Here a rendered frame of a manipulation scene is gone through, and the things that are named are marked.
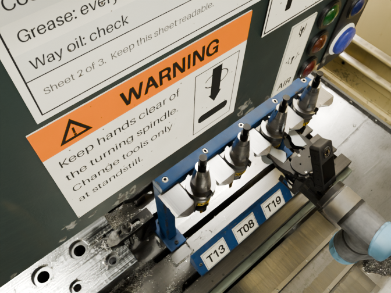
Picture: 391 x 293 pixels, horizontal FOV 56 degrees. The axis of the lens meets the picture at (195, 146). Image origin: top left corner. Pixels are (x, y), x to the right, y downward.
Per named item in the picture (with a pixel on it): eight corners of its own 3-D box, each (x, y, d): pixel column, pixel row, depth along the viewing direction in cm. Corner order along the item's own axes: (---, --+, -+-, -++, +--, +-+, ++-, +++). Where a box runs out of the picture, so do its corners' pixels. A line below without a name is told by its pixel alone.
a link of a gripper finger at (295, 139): (269, 134, 92) (289, 163, 87) (274, 119, 87) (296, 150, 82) (280, 129, 92) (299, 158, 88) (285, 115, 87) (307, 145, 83)
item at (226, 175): (240, 176, 77) (240, 174, 77) (221, 190, 75) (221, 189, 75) (217, 154, 80) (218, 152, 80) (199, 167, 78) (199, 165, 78)
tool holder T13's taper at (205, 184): (202, 170, 76) (203, 153, 70) (216, 185, 74) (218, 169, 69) (185, 181, 75) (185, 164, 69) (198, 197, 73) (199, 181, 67)
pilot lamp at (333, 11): (336, 21, 33) (345, 0, 31) (320, 32, 32) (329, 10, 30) (331, 18, 33) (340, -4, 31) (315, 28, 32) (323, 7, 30)
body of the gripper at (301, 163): (274, 178, 87) (313, 215, 82) (284, 160, 80) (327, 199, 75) (296, 160, 90) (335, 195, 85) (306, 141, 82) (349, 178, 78)
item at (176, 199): (201, 207, 73) (201, 205, 73) (180, 223, 71) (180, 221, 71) (178, 182, 76) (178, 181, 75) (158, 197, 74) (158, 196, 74)
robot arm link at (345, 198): (345, 214, 73) (368, 191, 76) (327, 198, 75) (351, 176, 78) (331, 227, 80) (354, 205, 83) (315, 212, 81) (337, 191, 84)
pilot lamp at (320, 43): (324, 49, 35) (332, 31, 34) (309, 59, 35) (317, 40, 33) (319, 45, 36) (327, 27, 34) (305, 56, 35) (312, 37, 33)
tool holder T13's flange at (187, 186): (203, 170, 79) (203, 164, 77) (220, 190, 76) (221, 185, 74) (179, 186, 77) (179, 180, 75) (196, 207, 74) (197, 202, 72)
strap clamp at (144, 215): (157, 230, 102) (153, 209, 90) (117, 260, 98) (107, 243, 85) (150, 221, 104) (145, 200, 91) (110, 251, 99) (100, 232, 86)
